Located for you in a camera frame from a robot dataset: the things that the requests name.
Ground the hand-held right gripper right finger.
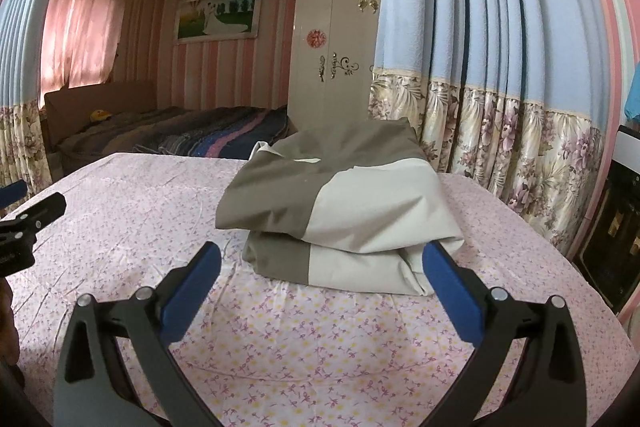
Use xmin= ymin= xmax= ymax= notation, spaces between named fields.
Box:
xmin=421 ymin=239 xmax=588 ymax=427

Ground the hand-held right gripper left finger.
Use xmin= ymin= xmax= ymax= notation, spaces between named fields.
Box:
xmin=52 ymin=241 xmax=223 ymax=427

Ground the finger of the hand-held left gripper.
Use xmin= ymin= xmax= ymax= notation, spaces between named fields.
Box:
xmin=0 ymin=179 xmax=28 ymax=208
xmin=0 ymin=193 xmax=67 ymax=238

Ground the person's left forearm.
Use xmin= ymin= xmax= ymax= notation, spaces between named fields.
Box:
xmin=0 ymin=277 xmax=22 ymax=370

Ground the narrow blue floral curtain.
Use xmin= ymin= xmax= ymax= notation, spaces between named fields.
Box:
xmin=0 ymin=0 xmax=88 ymax=198

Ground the brown headboard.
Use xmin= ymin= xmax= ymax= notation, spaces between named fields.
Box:
xmin=44 ymin=79 xmax=157 ymax=148

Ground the dark striped bed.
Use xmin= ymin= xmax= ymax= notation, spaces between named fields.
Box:
xmin=55 ymin=104 xmax=296 ymax=160

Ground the black cabinet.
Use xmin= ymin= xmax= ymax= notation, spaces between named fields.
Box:
xmin=575 ymin=124 xmax=640 ymax=315

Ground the pink window curtain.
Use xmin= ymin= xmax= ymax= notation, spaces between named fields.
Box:
xmin=40 ymin=0 xmax=126 ymax=90

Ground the white wardrobe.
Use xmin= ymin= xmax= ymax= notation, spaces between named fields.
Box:
xmin=289 ymin=0 xmax=383 ymax=138

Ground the blue cloth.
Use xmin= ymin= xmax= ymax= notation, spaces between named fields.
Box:
xmin=624 ymin=62 xmax=640 ymax=120

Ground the wide blue floral curtain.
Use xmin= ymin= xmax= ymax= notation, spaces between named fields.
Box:
xmin=369 ymin=0 xmax=613 ymax=258

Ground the framed wall poster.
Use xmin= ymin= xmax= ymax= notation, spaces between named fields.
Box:
xmin=173 ymin=0 xmax=263 ymax=45

